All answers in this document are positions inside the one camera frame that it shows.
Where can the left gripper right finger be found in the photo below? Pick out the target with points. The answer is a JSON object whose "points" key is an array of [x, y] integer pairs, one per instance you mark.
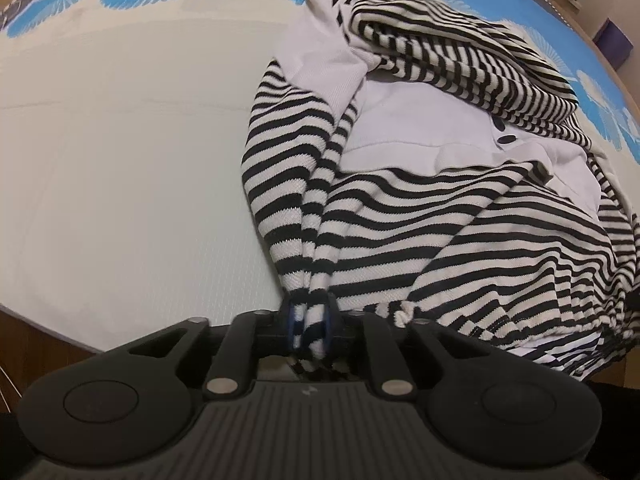
{"points": [[362, 350]]}

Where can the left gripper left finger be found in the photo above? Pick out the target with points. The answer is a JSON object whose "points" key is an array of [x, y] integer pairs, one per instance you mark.
{"points": [[254, 347]]}

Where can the striped white hooded sweater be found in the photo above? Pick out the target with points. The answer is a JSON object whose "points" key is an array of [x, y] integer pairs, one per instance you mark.
{"points": [[414, 161]]}

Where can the blue white patterned bedsheet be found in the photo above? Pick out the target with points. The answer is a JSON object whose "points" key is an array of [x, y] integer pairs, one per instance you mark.
{"points": [[123, 129]]}

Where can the purple box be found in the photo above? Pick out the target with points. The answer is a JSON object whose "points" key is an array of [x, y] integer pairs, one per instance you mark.
{"points": [[613, 44]]}

